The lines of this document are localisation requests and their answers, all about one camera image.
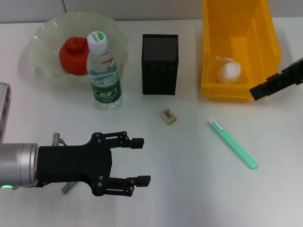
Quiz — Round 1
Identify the black mesh pen holder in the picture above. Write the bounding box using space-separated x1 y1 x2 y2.
141 34 179 96

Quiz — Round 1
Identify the grey metallic pen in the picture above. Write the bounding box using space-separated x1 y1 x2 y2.
61 181 76 194

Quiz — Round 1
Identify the beige eraser with barcode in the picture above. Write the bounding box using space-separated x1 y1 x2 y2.
159 108 178 125

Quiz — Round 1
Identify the yellow plastic bin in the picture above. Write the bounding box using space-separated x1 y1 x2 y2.
200 0 282 103

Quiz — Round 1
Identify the mint green pen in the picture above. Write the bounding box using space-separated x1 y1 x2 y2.
208 119 258 170

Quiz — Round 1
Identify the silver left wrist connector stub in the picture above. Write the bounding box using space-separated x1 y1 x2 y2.
52 132 68 147

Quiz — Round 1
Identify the red-orange knitted toy orange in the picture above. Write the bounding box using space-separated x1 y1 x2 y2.
59 36 92 76

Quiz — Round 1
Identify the pale green glass fruit plate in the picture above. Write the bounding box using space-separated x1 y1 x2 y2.
28 12 130 90

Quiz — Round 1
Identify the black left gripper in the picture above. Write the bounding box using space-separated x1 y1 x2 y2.
35 130 152 197

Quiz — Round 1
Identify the white paper ball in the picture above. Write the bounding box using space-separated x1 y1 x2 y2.
214 55 242 84

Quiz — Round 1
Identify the clear green-label water bottle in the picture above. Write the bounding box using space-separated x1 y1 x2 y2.
86 30 123 111

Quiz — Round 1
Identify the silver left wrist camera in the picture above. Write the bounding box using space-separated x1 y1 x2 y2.
0 82 12 144

